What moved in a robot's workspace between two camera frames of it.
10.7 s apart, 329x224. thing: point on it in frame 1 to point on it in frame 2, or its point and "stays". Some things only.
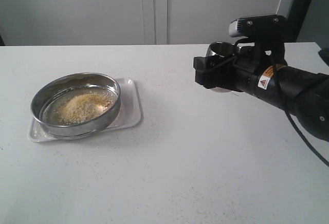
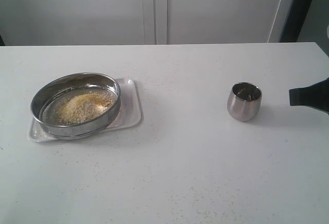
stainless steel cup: [222, 49] to [244, 101]
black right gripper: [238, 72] to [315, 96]
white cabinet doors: [46, 11] stays
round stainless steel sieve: [74, 106] stays
